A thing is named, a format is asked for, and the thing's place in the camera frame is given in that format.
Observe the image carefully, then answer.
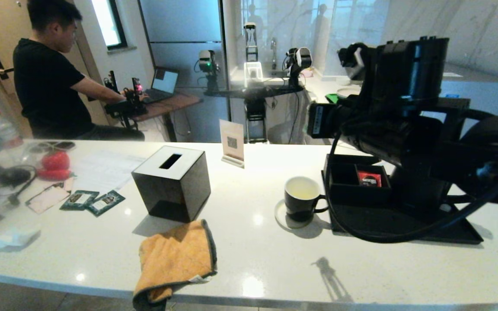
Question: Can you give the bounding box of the dark framed window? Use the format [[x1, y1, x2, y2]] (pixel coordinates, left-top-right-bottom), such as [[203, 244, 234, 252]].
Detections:
[[91, 0, 128, 49]]

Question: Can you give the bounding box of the acrylic table sign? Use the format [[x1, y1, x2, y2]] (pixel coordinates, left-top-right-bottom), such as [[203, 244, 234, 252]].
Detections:
[[219, 119, 246, 168]]

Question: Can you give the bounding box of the orange microfiber cloth grey trim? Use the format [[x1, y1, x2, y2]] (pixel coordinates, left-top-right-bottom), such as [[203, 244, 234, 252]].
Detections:
[[132, 219, 218, 311]]

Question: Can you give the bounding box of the red toy bell pepper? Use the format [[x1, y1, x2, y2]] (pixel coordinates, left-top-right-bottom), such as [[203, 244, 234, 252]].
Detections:
[[41, 150, 70, 171]]

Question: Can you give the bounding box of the black background robot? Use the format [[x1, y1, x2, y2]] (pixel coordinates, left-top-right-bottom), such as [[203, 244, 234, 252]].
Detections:
[[195, 22, 314, 144]]

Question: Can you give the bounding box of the person in black shirt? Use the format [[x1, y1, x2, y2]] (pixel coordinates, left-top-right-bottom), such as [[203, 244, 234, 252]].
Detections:
[[13, 0, 146, 141]]

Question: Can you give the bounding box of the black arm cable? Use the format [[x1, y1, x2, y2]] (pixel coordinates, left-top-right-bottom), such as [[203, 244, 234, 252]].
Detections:
[[325, 130, 498, 244]]

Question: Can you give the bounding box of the crumpled white tissue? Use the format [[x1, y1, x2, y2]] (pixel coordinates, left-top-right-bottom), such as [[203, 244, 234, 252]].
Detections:
[[0, 227, 41, 253]]

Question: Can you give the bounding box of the green tea sachet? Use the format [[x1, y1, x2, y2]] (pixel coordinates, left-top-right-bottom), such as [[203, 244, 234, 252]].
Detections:
[[86, 190, 125, 217], [59, 190, 99, 212]]

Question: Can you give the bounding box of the black cable with plug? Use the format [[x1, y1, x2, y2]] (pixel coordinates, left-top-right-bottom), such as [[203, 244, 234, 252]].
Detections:
[[6, 173, 38, 207]]

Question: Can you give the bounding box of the black power brick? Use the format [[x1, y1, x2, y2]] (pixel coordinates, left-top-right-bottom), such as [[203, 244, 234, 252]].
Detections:
[[0, 168, 32, 187]]

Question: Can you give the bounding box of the black glossy tissue box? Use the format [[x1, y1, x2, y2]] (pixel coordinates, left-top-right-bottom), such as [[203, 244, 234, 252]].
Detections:
[[131, 145, 211, 223]]

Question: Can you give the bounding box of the grey refrigerator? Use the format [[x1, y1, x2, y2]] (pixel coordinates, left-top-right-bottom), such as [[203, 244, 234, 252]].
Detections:
[[138, 0, 232, 143]]

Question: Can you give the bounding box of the black serving tray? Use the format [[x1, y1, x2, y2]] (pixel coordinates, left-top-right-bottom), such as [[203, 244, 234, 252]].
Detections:
[[322, 153, 485, 245]]

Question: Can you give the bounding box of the black sachet organiser box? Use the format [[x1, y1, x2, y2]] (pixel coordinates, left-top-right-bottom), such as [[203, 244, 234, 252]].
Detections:
[[323, 153, 393, 206]]

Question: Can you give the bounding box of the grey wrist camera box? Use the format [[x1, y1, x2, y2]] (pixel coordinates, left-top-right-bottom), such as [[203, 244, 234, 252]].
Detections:
[[338, 42, 367, 82]]

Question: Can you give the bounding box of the printed white paper sheet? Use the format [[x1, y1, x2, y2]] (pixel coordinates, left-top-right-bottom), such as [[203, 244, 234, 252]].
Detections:
[[71, 151, 146, 193]]

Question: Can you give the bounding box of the white round coaster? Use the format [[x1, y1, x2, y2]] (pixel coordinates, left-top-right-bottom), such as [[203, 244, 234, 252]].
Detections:
[[274, 200, 319, 230]]

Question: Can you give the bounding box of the open laptop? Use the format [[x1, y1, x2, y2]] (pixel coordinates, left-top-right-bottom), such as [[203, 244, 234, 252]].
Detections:
[[145, 66, 179, 104]]

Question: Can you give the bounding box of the beige torn sachet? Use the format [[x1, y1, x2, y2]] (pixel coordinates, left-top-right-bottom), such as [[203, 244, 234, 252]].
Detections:
[[25, 177, 74, 215]]

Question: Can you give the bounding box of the silver microwave oven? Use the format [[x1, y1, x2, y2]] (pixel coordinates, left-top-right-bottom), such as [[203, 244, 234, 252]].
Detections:
[[439, 63, 498, 117]]

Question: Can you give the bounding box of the clear water bottle red cap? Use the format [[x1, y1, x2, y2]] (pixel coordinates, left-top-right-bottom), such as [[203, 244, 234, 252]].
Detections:
[[0, 108, 24, 152]]

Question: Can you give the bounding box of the black mug white inside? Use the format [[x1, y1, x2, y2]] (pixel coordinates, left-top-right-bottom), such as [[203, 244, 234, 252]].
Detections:
[[284, 176, 330, 222]]

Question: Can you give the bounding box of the brown wooden desk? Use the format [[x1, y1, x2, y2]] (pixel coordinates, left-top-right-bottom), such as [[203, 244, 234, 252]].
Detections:
[[139, 92, 202, 141]]

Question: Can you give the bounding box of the black electric kettle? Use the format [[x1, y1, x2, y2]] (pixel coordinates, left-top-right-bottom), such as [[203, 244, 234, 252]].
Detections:
[[392, 166, 455, 216]]

